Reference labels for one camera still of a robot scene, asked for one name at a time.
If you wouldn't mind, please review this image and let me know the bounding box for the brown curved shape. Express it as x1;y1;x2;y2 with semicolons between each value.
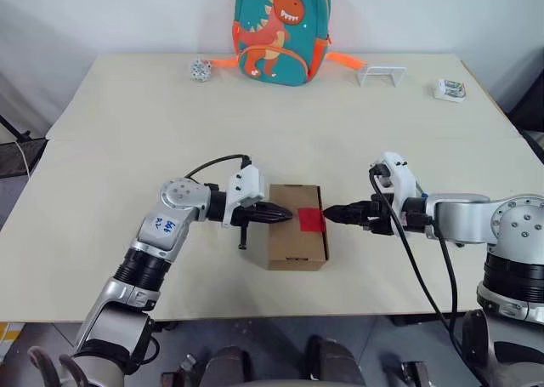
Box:
59;353;93;387
27;346;61;387

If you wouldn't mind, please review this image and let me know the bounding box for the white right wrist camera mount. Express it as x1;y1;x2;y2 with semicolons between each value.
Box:
368;151;420;218

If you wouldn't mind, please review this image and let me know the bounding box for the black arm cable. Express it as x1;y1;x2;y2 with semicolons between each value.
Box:
368;168;467;354
185;154;252;180

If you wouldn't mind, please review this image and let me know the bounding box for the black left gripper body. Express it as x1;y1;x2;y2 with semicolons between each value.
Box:
231;206;257;229

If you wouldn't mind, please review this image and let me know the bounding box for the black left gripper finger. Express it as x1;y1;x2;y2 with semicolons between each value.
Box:
250;214;294;226
250;202;294;217

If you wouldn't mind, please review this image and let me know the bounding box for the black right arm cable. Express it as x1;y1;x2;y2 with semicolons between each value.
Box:
368;168;467;354

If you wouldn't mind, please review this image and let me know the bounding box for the small white battery pack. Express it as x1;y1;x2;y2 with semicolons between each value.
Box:
432;78;468;104

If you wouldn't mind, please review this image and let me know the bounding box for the dark rounded shape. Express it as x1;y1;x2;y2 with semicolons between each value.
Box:
461;309;496;372
210;346;252;382
305;334;366;387

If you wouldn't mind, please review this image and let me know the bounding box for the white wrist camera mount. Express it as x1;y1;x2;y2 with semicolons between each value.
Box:
224;164;265;229
368;151;420;218

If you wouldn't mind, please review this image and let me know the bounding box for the red tape seal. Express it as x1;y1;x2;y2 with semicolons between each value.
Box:
297;208;327;234

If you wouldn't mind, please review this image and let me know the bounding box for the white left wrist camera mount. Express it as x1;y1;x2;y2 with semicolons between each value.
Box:
224;164;265;229

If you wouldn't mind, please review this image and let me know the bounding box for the metal bracket under table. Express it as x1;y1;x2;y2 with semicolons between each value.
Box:
401;361;431;387
160;355;199;387

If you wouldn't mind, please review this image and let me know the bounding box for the teal dinosaur backpack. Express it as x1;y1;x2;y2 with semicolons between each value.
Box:
211;0;367;88

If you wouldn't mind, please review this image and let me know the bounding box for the white cord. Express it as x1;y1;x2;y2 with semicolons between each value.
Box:
14;139;31;178

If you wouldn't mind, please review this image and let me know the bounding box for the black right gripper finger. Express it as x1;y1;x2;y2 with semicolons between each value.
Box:
323;199;374;215
325;212;373;226

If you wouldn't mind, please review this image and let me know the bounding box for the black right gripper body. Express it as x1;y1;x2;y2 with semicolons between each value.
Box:
363;193;399;236

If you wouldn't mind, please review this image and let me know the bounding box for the black tripod leg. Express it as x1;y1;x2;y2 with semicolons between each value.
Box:
0;114;33;142

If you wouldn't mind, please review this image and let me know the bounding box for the brown cardboard box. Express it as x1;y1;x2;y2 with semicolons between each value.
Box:
267;184;331;272

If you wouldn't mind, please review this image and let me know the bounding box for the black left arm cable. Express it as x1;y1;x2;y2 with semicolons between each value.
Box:
185;154;252;180

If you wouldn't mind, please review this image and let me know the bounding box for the white spotted ball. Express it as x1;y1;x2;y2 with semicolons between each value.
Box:
190;56;213;83

